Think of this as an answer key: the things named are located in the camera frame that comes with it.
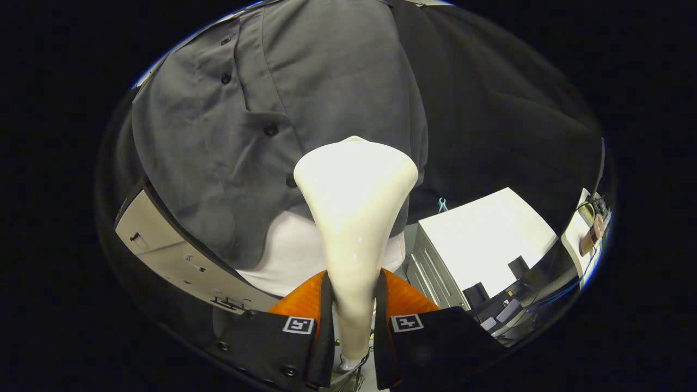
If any black backdrop cloth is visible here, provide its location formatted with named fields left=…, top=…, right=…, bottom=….
left=392, top=0, right=605, bottom=235

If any white ironing backing board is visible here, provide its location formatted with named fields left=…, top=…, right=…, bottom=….
left=235, top=210, right=406, bottom=297

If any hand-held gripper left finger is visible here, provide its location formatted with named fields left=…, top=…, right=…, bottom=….
left=210, top=271, right=336, bottom=392

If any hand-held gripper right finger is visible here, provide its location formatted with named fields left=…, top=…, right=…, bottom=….
left=374, top=268, right=505, bottom=392

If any white garment steamer head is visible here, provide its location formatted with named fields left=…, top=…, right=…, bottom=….
left=294, top=136, right=419, bottom=373

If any dark grey collared shirt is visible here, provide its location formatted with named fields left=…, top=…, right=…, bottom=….
left=132, top=0, right=429, bottom=271

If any grey cabinet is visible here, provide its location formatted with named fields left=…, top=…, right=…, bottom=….
left=113, top=177, right=281, bottom=315

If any brown object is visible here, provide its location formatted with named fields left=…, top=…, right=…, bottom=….
left=580, top=213, right=606, bottom=256

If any white drawer cabinet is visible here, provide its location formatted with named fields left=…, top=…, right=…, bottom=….
left=406, top=187, right=560, bottom=311

